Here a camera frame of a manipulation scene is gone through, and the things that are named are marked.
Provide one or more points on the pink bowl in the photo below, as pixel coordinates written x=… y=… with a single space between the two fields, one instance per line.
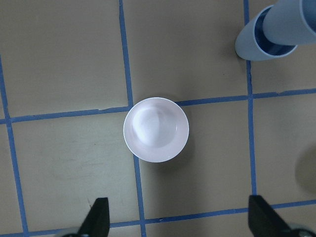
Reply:
x=156 y=129

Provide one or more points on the blue cup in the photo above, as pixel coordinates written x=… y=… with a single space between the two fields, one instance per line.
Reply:
x=291 y=22
x=252 y=44

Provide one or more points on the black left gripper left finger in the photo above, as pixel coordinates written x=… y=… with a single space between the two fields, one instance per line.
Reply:
x=97 y=222

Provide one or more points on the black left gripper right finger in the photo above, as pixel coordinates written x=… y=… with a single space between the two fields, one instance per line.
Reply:
x=263 y=221

